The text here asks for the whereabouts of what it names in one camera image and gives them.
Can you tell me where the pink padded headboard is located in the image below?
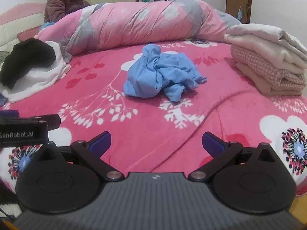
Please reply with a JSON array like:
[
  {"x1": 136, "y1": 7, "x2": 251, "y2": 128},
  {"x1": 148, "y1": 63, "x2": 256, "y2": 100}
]
[{"x1": 0, "y1": 3, "x2": 46, "y2": 53}]

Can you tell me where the pink grey floral quilt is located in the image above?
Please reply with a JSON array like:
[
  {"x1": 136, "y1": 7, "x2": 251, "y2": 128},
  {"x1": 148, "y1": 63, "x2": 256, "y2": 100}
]
[{"x1": 36, "y1": 0, "x2": 241, "y2": 55}]

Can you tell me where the brown wooden door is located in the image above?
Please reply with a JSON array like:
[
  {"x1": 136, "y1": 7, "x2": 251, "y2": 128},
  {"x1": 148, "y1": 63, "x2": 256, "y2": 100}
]
[{"x1": 225, "y1": 0, "x2": 252, "y2": 24}]

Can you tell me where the teal cloth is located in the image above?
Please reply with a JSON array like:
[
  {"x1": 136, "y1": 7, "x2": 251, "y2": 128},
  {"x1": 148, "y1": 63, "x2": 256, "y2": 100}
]
[{"x1": 39, "y1": 21, "x2": 56, "y2": 31}]

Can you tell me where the blue t-shirt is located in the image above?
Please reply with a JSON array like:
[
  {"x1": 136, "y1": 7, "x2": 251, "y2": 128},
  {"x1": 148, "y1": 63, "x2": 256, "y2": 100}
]
[{"x1": 123, "y1": 44, "x2": 207, "y2": 102}]

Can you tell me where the pink floral blanket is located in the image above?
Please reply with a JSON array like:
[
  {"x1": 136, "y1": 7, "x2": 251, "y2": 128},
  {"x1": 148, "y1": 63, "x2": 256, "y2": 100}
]
[{"x1": 0, "y1": 37, "x2": 307, "y2": 197}]

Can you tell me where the cream folded cloth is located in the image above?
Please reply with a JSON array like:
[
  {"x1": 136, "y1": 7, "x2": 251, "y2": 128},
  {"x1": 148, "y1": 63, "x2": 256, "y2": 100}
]
[{"x1": 224, "y1": 33, "x2": 307, "y2": 76}]

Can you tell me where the beige folded cloth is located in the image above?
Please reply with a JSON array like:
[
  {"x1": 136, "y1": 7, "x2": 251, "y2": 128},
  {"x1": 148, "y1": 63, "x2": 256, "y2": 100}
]
[{"x1": 236, "y1": 62, "x2": 303, "y2": 96}]

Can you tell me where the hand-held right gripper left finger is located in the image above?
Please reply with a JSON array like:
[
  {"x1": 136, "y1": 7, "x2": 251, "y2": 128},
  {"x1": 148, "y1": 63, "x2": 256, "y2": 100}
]
[{"x1": 36, "y1": 131, "x2": 125, "y2": 182}]

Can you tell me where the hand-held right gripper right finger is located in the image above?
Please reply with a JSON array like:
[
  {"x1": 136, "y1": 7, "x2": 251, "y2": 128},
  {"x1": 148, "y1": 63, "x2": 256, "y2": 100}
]
[{"x1": 188, "y1": 131, "x2": 276, "y2": 182}]

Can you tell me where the black garment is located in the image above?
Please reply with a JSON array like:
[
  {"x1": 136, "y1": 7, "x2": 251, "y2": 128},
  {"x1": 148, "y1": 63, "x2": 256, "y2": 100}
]
[{"x1": 0, "y1": 38, "x2": 57, "y2": 90}]

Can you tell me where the dark red cushion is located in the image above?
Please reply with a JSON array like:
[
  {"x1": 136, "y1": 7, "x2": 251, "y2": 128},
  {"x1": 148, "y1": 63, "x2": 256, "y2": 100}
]
[{"x1": 17, "y1": 25, "x2": 46, "y2": 42}]

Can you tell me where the white garment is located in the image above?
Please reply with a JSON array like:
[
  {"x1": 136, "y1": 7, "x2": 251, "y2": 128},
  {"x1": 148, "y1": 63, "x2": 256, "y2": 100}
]
[{"x1": 0, "y1": 41, "x2": 70, "y2": 103}]

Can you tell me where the pale grey folded cloth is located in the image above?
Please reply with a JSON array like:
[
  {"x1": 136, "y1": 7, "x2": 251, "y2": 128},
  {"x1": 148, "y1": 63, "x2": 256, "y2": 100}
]
[{"x1": 227, "y1": 23, "x2": 307, "y2": 55}]

